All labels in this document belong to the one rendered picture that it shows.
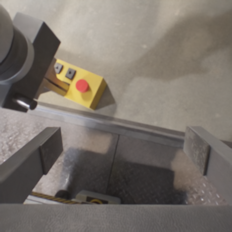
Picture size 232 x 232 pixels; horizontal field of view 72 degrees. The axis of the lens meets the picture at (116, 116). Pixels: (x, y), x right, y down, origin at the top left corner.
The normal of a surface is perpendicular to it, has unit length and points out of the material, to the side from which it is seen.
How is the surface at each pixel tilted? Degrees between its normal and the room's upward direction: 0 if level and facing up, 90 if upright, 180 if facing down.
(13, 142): 0
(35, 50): 90
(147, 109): 0
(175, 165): 0
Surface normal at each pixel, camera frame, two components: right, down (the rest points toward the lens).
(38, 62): 0.90, 0.40
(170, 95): -0.14, -0.12
